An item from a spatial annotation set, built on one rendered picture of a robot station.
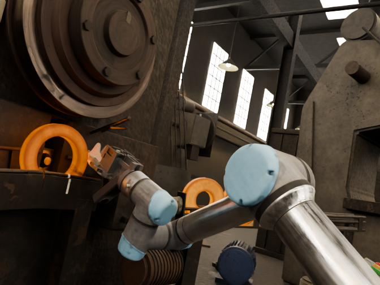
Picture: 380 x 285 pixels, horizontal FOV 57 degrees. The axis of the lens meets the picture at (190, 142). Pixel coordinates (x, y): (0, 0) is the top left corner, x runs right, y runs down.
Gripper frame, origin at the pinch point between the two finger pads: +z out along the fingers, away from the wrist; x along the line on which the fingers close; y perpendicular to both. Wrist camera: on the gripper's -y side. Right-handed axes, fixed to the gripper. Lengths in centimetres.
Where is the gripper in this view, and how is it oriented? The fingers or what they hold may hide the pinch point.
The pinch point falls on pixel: (90, 155)
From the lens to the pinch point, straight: 109.6
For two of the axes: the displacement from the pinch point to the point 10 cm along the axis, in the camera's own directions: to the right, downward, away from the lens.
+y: 4.7, -8.8, -1.0
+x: -5.7, -2.1, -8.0
